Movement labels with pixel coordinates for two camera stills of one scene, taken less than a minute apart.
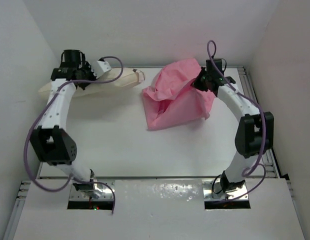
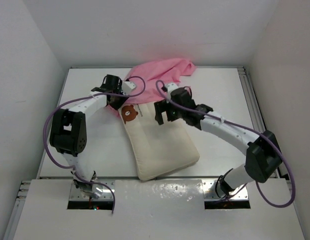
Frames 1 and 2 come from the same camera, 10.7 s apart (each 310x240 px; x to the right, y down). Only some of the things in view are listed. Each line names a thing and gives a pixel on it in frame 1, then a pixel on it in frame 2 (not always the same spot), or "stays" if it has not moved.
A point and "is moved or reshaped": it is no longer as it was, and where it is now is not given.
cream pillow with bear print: (129, 76) → (158, 149)
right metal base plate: (212, 190) stays
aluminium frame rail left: (17, 210) stays
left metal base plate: (102, 191) stays
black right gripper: (196, 82) → (161, 106)
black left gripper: (88, 67) → (116, 105)
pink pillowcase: (172, 98) is moved or reshaped
